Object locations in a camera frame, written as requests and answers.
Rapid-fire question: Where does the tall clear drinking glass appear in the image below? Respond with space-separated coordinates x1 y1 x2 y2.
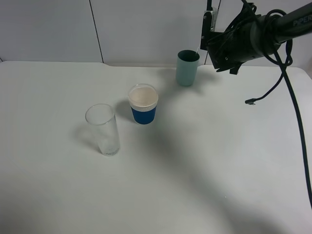
85 103 120 156

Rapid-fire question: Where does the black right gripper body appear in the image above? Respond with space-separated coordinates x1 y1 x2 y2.
206 23 246 75

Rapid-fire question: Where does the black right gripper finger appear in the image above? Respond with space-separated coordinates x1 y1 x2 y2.
200 0 217 50

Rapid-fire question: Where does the black cable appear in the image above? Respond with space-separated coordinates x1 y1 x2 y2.
245 39 312 210

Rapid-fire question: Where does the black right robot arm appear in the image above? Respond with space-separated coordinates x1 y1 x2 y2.
200 0 312 75

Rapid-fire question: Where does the teal green plastic cup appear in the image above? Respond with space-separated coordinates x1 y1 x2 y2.
175 50 200 86

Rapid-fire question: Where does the white cup blue sleeve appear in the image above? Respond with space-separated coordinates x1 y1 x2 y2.
128 84 159 125

